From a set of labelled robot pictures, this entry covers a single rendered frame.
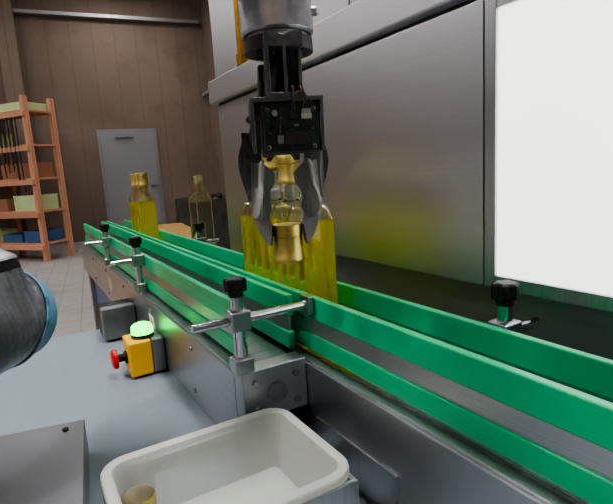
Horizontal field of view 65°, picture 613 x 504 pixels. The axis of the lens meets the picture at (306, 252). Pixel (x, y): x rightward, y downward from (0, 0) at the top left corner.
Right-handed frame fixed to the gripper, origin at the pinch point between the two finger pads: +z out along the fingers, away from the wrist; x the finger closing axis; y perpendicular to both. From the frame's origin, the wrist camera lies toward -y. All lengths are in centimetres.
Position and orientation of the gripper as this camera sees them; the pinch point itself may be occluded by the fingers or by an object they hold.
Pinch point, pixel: (287, 231)
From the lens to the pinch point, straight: 55.4
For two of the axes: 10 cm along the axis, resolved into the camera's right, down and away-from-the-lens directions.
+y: 1.4, 1.6, -9.8
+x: 9.9, -0.8, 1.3
